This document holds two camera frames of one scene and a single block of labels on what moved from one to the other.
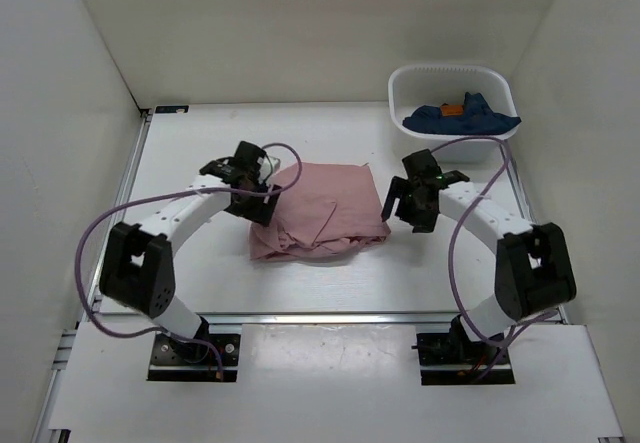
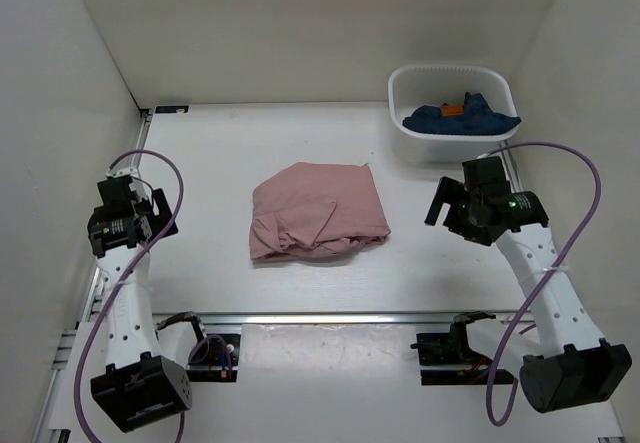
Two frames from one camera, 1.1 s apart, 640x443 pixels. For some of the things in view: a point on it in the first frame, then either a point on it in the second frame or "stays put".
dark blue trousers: [474, 118] stays put
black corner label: [171, 109] stays put
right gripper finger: [394, 193] to [448, 190]
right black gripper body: [410, 209] to [461, 219]
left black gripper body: [253, 208] to [143, 205]
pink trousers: [334, 208] stays put
